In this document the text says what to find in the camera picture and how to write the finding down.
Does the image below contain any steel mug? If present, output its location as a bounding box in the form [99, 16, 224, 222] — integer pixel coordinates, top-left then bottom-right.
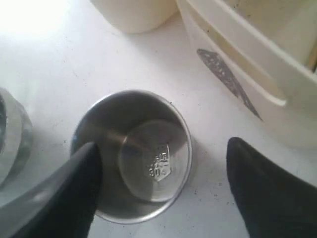
[70, 90, 192, 224]

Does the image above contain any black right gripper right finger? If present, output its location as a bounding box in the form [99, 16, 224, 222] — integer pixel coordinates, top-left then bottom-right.
[226, 137, 317, 238]

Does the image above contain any cream bin with circle mark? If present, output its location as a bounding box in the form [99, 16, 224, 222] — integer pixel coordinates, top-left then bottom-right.
[91, 0, 179, 34]

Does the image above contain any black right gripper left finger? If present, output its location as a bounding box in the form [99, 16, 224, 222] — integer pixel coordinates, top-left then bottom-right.
[0, 142, 103, 238]

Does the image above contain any stainless steel bowl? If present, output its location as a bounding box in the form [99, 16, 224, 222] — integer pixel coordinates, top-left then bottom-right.
[0, 88, 33, 187]

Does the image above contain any cream bin with triangle mark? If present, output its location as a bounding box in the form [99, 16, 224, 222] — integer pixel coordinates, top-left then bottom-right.
[177, 0, 317, 148]

